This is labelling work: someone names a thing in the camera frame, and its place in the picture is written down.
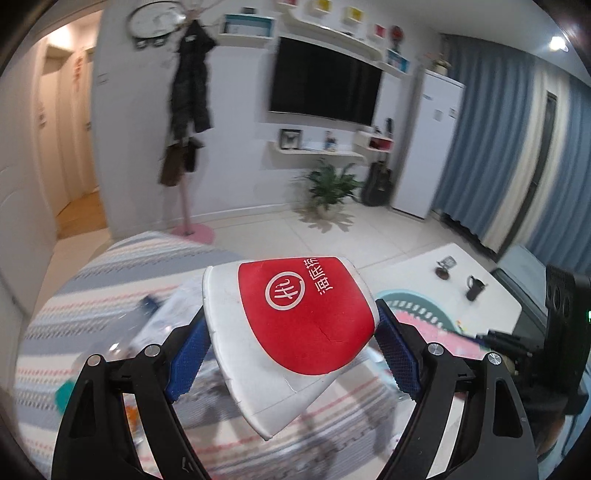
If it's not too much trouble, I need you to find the pink coat rack stand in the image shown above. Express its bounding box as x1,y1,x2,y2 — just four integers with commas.
170,138,216,245

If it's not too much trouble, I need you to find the phone stand on coaster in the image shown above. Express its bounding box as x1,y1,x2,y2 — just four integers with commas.
435,256,457,280

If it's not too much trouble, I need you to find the white lower wall shelf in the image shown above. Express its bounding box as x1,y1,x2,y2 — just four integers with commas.
267,141,368,164

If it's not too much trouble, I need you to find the blue white box shelf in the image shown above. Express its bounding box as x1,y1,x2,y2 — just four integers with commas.
217,13,276,48

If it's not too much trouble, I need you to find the light blue plastic basket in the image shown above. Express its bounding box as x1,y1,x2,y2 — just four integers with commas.
378,289,489,360

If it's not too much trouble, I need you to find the striped woven sofa cover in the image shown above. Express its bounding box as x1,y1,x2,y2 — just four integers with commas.
13,232,413,479

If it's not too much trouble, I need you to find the red white paper bowl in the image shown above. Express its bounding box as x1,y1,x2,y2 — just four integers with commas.
202,256,379,440

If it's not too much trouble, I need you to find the round wall clock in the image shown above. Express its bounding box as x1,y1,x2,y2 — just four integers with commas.
126,1,187,50

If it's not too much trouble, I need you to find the brown hanging bag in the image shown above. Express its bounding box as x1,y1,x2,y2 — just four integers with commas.
159,142,185,187

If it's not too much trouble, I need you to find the black mug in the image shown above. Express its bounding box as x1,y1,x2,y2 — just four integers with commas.
466,276,487,302

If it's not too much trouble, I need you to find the green potted plant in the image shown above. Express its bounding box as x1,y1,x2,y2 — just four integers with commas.
298,158,363,220

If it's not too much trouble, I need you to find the framed butterfly picture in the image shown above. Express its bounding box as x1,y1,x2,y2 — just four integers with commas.
277,129,303,150

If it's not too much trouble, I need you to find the black acoustic guitar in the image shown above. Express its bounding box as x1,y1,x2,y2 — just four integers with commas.
361,152,393,207

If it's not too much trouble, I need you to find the white coffee table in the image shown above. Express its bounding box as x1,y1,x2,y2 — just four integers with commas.
362,243,522,337

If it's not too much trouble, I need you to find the white room door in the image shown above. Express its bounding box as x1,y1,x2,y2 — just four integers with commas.
1,51,56,315

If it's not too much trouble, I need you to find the white upper wall shelf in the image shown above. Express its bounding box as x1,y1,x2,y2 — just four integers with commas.
283,10,409,78

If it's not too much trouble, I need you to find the blue curtain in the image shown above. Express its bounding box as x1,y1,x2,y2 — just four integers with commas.
433,34,590,273

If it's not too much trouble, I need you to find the black hanging jacket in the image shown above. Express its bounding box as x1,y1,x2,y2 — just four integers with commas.
169,20,217,141

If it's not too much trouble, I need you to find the black wall television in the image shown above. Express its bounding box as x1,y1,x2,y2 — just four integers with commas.
270,37,383,126

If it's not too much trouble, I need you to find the white wall shelf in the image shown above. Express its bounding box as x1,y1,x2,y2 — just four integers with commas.
267,141,368,164
283,10,409,78

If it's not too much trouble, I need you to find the white refrigerator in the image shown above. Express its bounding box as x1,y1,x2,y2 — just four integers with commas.
391,70,464,219

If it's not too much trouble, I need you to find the clear plastic water bottle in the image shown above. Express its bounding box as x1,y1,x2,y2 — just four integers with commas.
106,278,202,360

